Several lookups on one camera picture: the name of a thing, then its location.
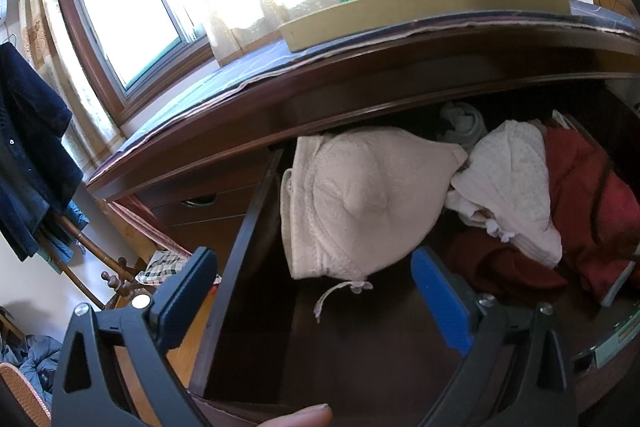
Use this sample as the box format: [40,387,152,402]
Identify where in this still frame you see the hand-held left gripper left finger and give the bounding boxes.
[50,247,219,427]

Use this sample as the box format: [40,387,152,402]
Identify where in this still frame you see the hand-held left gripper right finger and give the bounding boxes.
[410,247,581,427]

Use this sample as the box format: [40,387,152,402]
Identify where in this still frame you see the wide wooden desk drawer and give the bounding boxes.
[187,77,640,427]

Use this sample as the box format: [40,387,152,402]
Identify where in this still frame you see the beige cardboard tray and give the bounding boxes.
[279,0,572,54]

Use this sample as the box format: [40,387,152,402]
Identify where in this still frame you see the beige lace bra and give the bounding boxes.
[280,126,468,324]

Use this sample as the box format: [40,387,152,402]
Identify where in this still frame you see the white dotted underwear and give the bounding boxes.
[445,119,563,270]

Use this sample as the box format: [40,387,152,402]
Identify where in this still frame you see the grey socks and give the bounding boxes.
[437,101,488,152]

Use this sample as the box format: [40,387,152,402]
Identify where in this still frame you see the bright red garment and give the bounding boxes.
[542,122,640,303]

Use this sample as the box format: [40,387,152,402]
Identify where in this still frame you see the small wooden desk drawer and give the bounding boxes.
[145,147,273,228]
[165,207,251,269]

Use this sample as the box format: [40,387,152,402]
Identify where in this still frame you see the person's left hand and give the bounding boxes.
[260,403,333,427]

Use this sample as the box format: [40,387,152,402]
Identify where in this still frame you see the checked fabric bag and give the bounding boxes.
[137,248,221,288]

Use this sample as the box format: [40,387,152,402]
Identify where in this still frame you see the dark red garment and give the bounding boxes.
[445,229,568,293]

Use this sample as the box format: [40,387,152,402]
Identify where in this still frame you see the pink striped hanging cloth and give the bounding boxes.
[95,197,193,258]

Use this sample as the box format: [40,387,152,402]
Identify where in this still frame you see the wooden coat rack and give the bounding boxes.
[37,217,151,310]

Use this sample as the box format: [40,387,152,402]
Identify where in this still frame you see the teal blue hanging garment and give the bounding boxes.
[42,199,91,275]

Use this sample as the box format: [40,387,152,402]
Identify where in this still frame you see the grey blue padded jacket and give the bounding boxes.
[0,334,63,400]

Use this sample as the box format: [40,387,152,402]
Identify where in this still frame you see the pale blue flat packet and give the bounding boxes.
[600,259,637,308]

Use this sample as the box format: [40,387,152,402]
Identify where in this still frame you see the pink woven slipper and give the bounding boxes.
[0,363,53,427]

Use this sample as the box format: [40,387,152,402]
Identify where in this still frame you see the dark wooden desk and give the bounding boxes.
[85,19,640,427]

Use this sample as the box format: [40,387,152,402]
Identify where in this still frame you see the dark hanging jacket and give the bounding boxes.
[0,41,85,263]

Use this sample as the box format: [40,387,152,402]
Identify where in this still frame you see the blue checked tablecloth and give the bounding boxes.
[115,0,640,158]

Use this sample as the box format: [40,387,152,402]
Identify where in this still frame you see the beige patterned side curtain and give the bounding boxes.
[17,0,126,168]

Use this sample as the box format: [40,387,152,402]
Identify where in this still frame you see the wood framed window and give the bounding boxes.
[47,0,216,112]

